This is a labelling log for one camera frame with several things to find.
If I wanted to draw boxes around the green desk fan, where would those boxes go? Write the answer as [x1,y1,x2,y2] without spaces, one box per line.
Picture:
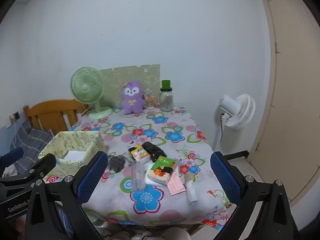
[70,67,113,120]

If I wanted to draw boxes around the green tissue packet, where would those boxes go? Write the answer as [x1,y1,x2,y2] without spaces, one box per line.
[146,156,177,187]

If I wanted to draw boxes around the beige door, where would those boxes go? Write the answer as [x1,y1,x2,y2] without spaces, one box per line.
[247,0,320,208]

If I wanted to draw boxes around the green patterned board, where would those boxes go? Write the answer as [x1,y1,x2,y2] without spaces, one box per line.
[99,64,161,109]

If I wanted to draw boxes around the purple plush toy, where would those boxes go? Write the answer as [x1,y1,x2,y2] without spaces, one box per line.
[122,80,146,115]

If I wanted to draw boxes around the cartoon tissue packet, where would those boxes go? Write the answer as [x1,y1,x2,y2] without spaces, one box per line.
[128,146,151,162]

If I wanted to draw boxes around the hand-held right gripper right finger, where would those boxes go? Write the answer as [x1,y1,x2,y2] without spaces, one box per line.
[210,151,300,240]

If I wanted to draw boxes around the pale green bowl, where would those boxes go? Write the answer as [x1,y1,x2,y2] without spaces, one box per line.
[85,215,105,230]

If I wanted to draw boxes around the white standing fan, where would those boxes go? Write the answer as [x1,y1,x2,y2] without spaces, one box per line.
[211,94,256,153]

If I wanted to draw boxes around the clear glass jar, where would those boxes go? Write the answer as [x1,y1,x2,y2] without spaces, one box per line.
[159,88,174,112]

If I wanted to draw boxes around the wooden chair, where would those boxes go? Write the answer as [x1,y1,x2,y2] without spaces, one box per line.
[23,99,87,133]

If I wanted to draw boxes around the grey socks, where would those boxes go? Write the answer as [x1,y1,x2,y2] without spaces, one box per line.
[107,155,133,172]

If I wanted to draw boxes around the white paper pack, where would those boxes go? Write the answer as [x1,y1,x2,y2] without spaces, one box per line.
[61,150,87,160]

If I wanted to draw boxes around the grey trash bag roll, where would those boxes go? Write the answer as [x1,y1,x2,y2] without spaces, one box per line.
[184,174,198,206]

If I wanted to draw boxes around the plaid blanket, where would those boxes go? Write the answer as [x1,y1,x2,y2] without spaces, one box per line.
[7,121,54,173]

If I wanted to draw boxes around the black plastic bag roll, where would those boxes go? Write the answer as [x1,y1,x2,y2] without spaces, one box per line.
[142,141,167,162]

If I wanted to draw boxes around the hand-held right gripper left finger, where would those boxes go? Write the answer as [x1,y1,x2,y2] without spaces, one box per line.
[24,151,109,240]

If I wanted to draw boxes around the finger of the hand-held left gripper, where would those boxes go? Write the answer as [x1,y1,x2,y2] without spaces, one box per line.
[0,153,57,187]
[0,147,25,167]

